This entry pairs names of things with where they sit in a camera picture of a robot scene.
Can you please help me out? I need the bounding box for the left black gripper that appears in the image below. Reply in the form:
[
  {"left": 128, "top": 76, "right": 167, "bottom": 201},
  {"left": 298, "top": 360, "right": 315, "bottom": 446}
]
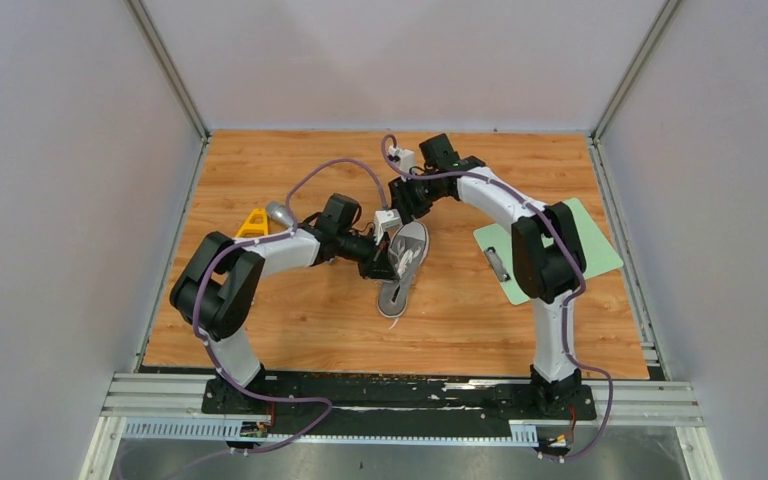
[{"left": 337, "top": 227, "right": 400, "bottom": 284}]

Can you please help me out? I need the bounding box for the white shoelace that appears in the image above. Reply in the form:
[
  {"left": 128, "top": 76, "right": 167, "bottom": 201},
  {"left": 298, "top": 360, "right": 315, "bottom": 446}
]
[{"left": 388, "top": 238, "right": 427, "bottom": 279}]

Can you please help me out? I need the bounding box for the grey canvas sneaker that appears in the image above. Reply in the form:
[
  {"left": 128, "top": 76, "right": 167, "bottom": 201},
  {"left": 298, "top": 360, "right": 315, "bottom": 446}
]
[{"left": 377, "top": 221, "right": 430, "bottom": 318}]

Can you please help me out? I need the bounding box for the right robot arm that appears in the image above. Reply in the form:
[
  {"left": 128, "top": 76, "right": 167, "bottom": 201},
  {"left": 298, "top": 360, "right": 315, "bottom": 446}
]
[{"left": 381, "top": 134, "right": 587, "bottom": 418}]

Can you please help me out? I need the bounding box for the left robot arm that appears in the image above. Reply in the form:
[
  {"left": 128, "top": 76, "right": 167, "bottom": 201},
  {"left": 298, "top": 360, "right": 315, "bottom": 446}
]
[{"left": 169, "top": 194, "right": 397, "bottom": 413}]

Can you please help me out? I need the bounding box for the green clipboard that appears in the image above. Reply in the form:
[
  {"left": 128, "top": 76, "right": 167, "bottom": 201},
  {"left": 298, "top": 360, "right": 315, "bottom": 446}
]
[{"left": 473, "top": 198, "right": 623, "bottom": 305}]

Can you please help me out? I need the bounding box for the silver microphone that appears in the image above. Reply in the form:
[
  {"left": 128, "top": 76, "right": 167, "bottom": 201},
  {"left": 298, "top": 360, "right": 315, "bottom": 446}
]
[{"left": 265, "top": 201, "right": 295, "bottom": 229}]

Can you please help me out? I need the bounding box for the yellow toy block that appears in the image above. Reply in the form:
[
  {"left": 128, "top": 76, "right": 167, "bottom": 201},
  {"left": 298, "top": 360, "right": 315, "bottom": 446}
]
[{"left": 234, "top": 208, "right": 270, "bottom": 238}]

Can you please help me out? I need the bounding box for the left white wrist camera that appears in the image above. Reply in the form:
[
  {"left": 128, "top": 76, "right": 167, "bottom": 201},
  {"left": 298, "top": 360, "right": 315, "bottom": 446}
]
[{"left": 373, "top": 209, "right": 403, "bottom": 243}]

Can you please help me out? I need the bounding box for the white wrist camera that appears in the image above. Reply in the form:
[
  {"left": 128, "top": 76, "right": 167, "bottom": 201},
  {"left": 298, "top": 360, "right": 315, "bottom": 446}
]
[
  {"left": 387, "top": 146, "right": 416, "bottom": 173},
  {"left": 373, "top": 209, "right": 403, "bottom": 243}
]

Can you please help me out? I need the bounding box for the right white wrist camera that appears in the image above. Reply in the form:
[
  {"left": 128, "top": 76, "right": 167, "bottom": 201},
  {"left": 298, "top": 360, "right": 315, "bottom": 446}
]
[{"left": 387, "top": 146, "right": 416, "bottom": 173}]

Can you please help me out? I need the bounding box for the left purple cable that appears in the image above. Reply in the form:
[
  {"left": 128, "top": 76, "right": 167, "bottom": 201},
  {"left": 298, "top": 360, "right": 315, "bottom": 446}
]
[{"left": 191, "top": 157, "right": 392, "bottom": 458}]

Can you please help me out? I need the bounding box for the purple cable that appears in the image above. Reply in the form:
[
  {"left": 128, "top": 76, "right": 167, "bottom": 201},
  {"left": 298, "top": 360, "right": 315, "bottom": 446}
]
[
  {"left": 191, "top": 157, "right": 392, "bottom": 458},
  {"left": 381, "top": 134, "right": 615, "bottom": 463}
]

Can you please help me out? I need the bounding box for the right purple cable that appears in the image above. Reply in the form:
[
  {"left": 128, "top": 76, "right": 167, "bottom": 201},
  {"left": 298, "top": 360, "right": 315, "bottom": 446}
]
[{"left": 381, "top": 134, "right": 615, "bottom": 463}]

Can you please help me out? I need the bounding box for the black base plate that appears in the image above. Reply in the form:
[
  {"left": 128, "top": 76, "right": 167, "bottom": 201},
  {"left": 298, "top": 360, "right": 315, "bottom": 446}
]
[{"left": 201, "top": 370, "right": 597, "bottom": 438}]

